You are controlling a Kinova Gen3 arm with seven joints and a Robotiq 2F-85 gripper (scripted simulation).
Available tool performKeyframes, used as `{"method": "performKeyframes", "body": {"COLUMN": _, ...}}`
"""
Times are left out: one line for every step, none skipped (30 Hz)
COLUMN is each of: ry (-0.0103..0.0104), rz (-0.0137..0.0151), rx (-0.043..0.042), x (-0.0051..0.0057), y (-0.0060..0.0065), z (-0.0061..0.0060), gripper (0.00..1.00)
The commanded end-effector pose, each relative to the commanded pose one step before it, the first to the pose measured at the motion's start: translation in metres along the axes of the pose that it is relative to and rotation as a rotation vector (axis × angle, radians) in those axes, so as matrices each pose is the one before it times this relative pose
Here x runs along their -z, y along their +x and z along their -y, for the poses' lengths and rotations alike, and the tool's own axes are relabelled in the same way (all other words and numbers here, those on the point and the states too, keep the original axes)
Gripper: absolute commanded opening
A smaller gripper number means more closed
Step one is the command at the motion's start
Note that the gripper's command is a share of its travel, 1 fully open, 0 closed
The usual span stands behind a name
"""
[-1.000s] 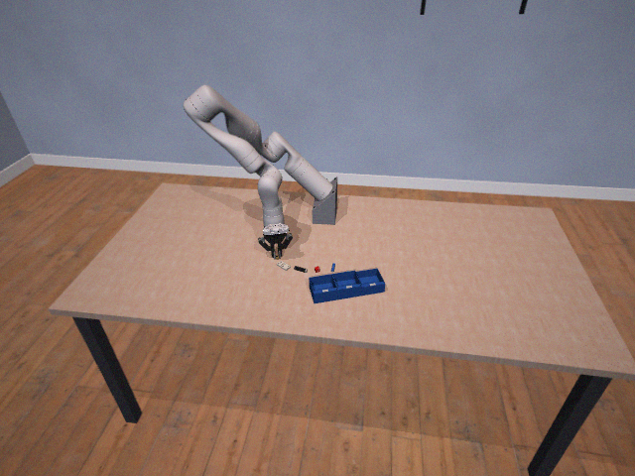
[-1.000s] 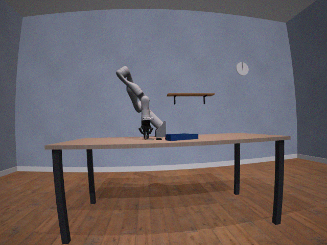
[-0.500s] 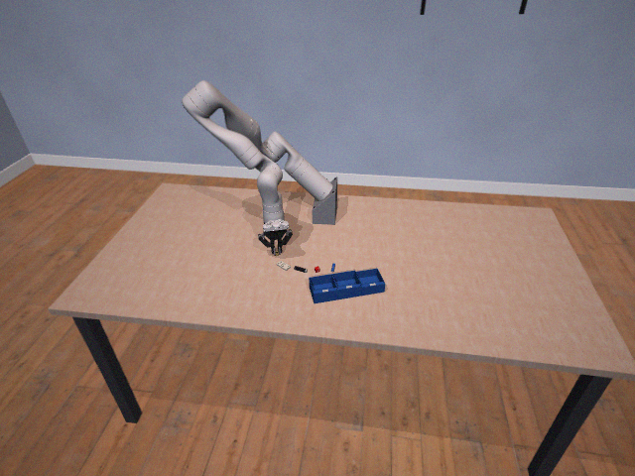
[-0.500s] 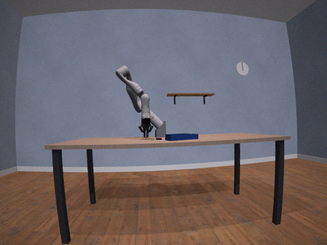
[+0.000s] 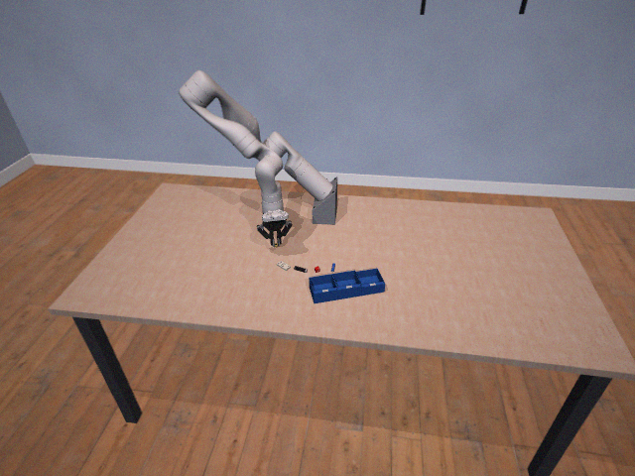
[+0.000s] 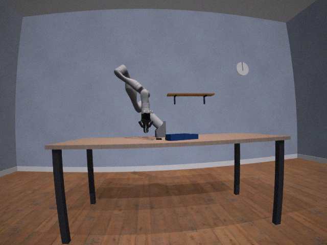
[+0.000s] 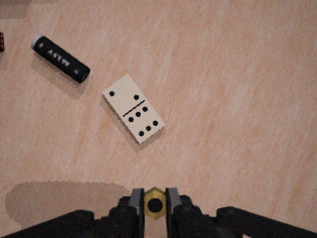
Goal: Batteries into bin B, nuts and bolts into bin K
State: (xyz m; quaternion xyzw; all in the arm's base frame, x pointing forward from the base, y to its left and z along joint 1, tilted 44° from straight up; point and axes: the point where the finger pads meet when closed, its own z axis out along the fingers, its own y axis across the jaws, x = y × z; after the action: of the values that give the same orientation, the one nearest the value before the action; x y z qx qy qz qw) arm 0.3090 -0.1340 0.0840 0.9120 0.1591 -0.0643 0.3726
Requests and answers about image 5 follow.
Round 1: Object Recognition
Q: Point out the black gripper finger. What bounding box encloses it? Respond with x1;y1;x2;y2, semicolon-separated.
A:
257;223;275;247
277;220;292;246

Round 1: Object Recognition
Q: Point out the blue bin rack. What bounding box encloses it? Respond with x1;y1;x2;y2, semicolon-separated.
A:
309;268;385;303

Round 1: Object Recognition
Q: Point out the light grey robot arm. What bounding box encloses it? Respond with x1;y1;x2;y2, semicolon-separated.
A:
179;70;333;222

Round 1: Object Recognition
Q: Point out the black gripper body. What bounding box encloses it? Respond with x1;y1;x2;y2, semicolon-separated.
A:
262;220;286;232

